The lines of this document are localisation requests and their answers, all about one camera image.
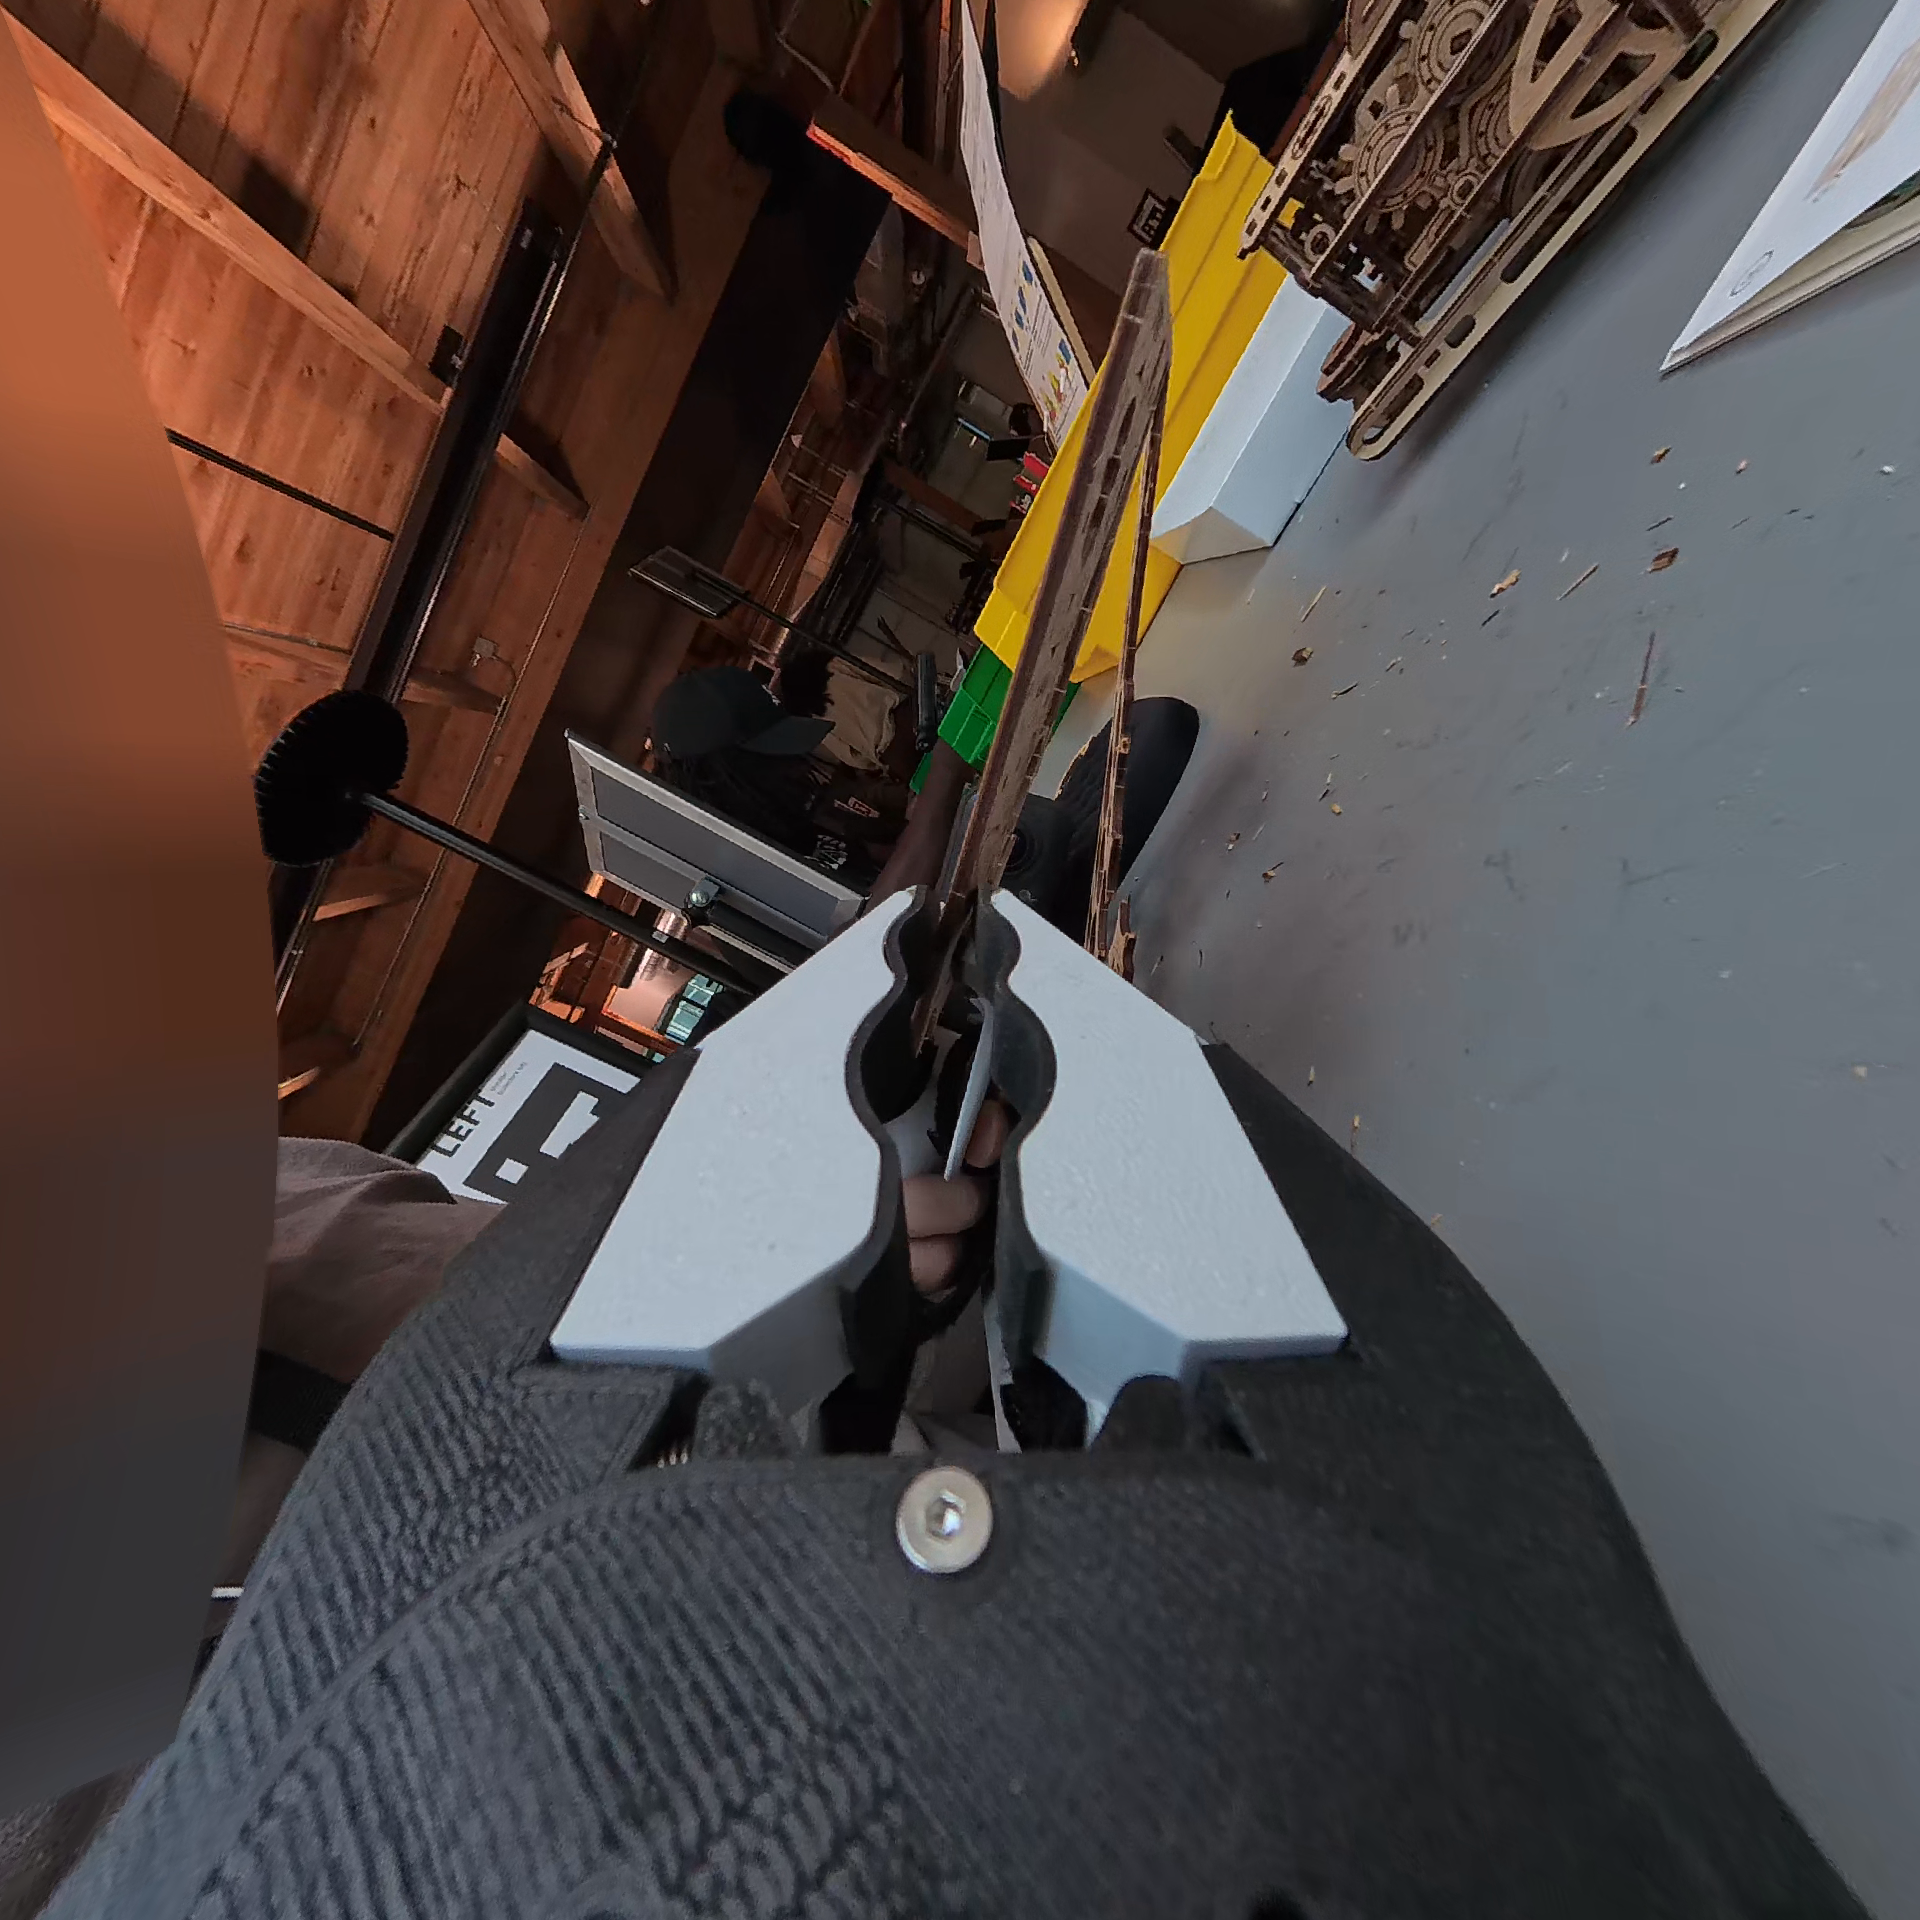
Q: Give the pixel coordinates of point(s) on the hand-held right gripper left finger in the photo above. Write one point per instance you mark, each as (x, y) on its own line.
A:
(720, 1185)

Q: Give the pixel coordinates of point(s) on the white box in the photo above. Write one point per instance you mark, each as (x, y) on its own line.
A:
(1267, 436)

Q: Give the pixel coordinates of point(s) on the black metal wall rail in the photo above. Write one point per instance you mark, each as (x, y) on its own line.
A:
(450, 450)

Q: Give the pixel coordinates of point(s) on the hanging white paper banner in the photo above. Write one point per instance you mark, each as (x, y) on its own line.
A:
(1007, 240)

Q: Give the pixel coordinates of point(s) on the person's left hand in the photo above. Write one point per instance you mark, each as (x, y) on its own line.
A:
(941, 1223)

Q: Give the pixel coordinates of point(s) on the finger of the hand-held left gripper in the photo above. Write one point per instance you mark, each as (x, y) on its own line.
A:
(967, 1103)

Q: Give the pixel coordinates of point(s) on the green plastic bin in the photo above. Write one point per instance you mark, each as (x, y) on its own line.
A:
(983, 714)

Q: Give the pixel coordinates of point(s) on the black action camera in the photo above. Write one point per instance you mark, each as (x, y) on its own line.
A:
(1037, 852)

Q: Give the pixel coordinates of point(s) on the scattered wood scraps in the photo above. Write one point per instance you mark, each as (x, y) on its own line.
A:
(1645, 676)

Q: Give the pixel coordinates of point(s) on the laser-cut wooden parts sheet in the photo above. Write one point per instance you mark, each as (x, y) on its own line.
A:
(1073, 556)

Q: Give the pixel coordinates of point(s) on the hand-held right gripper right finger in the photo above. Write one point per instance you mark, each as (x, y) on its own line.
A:
(1169, 1199)

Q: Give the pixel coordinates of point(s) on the black round fan on pole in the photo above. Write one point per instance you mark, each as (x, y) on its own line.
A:
(330, 774)

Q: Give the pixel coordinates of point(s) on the white instruction booklet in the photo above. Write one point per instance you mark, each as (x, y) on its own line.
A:
(1823, 180)

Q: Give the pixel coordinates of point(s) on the silver framed panel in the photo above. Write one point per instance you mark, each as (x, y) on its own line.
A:
(690, 834)

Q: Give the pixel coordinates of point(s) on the yellow plastic bin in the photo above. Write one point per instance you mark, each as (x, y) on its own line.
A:
(1199, 330)

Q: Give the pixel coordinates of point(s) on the assembled wooden mechanical model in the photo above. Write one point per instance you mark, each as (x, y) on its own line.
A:
(1441, 180)

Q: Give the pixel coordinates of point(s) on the person's left forearm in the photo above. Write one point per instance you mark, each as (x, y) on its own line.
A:
(360, 1245)

